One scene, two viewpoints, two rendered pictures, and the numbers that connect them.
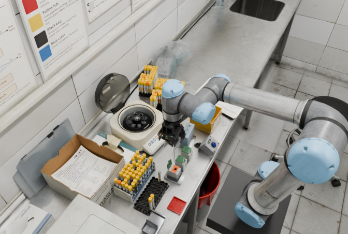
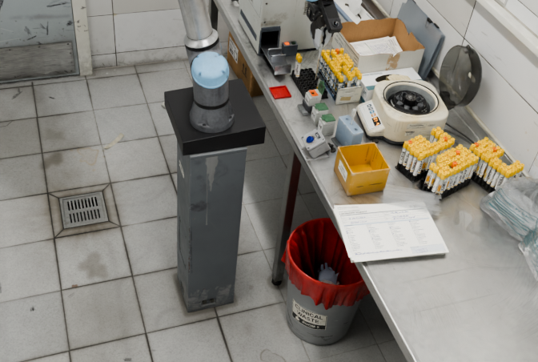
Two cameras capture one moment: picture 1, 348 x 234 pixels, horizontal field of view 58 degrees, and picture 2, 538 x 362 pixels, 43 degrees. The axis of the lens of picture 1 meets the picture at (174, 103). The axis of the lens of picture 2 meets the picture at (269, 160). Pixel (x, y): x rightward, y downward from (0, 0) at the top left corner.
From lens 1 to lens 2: 2.57 m
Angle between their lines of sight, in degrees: 82
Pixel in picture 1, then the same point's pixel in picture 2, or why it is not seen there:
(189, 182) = (292, 114)
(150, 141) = (372, 107)
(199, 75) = (469, 249)
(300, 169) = not seen: outside the picture
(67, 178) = (382, 44)
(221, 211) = (234, 88)
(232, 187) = (244, 110)
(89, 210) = not seen: outside the picture
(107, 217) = not seen: outside the picture
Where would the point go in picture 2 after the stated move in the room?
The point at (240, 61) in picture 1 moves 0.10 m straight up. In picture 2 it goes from (465, 340) to (476, 319)
